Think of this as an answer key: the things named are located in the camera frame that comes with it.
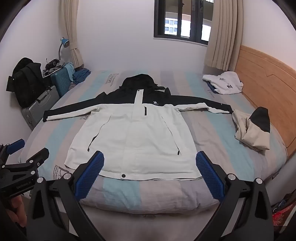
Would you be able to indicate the blue clothes pile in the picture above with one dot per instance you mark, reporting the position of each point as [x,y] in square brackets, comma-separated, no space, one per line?
[81,75]

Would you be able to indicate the white folded sweatshirt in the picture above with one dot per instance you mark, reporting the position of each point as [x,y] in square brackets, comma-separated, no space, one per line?
[227,82]

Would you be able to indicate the light blue cloth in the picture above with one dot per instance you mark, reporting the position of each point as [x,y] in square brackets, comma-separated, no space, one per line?
[69,69]

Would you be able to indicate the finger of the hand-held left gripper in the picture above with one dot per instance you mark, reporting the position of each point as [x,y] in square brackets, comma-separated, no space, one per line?
[34,160]
[15,144]

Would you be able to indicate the person's left hand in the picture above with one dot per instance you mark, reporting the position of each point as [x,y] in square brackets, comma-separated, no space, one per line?
[18,208]

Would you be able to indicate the red patterned bag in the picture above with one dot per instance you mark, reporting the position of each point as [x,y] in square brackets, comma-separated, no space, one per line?
[281,215]

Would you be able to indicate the wooden headboard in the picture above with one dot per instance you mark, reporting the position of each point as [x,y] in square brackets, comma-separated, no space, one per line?
[266,76]

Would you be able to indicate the beige curtain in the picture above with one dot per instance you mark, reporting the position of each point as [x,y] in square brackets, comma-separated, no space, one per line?
[223,34]
[72,27]

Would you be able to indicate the dark framed window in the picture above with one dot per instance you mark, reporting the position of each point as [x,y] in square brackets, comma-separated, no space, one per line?
[182,20]

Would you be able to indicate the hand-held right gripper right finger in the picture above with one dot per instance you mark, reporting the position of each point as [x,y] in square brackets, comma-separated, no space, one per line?
[209,176]

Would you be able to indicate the bed with striped sheet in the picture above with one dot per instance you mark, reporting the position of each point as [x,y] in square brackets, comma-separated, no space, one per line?
[208,129]

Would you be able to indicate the grey clothes pile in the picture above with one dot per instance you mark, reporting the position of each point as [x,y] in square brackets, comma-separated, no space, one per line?
[54,66]

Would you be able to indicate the black backpack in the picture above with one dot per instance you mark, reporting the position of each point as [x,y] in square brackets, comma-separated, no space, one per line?
[25,81]

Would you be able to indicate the blue desk lamp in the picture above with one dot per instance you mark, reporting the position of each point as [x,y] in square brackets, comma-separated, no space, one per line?
[64,42]

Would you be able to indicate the silver suitcase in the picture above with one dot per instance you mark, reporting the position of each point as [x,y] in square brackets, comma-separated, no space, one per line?
[39,106]

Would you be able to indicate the teal suitcase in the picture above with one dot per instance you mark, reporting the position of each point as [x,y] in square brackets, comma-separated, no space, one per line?
[60,81]

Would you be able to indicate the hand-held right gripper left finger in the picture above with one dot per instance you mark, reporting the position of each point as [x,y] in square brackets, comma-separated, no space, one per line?
[89,176]

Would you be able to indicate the black and white jacket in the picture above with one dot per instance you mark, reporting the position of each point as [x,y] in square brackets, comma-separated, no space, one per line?
[138,143]

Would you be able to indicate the beige and black jacket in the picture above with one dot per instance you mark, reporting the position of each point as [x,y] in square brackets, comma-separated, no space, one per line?
[252,132]

